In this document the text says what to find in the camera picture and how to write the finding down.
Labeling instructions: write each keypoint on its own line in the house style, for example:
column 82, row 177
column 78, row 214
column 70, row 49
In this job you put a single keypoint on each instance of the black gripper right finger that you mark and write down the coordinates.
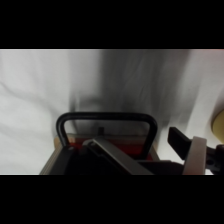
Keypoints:
column 193, row 156

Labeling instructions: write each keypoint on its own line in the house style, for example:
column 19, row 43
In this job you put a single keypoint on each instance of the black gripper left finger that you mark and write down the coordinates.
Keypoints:
column 113, row 151

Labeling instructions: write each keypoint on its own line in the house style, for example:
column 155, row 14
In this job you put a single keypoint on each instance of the yellow cup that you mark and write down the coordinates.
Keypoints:
column 219, row 124

